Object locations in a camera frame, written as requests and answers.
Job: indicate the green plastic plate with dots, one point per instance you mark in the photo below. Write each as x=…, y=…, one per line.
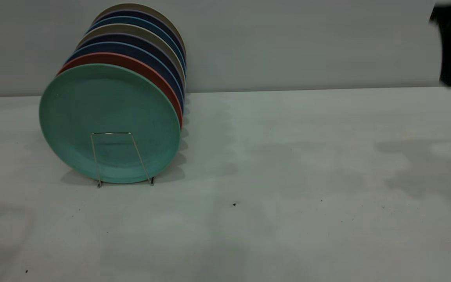
x=108, y=117

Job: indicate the pink plastic plate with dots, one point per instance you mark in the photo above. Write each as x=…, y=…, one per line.
x=139, y=64

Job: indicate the navy plate light blue rim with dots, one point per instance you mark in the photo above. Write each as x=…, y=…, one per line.
x=139, y=52

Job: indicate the dark purple plate lavender rim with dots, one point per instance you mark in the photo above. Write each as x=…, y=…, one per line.
x=147, y=15
x=139, y=40

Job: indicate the beige plastic plate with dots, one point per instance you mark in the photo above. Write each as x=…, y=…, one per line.
x=139, y=6
x=131, y=29

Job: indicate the teal blue plastic plate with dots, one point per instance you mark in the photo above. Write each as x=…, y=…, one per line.
x=139, y=22

